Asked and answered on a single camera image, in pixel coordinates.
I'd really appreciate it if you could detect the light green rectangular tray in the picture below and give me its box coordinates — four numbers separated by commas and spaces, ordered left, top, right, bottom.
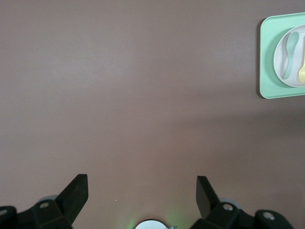
257, 11, 305, 100

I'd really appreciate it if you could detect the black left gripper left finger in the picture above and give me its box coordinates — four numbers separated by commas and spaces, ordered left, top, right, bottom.
0, 174, 89, 229

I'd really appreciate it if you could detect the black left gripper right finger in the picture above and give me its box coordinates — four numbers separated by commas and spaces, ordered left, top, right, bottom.
196, 176, 293, 229

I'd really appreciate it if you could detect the yellow plastic fork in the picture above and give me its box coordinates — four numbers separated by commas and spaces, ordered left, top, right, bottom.
298, 33, 305, 84

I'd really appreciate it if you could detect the brown table mat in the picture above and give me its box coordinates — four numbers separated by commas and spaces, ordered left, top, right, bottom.
0, 0, 305, 229

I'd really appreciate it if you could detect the pale green plastic spoon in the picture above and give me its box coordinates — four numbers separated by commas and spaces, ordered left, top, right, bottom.
282, 31, 301, 81

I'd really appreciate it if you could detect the round beige plate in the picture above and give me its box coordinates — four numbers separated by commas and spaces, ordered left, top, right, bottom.
273, 24, 305, 88

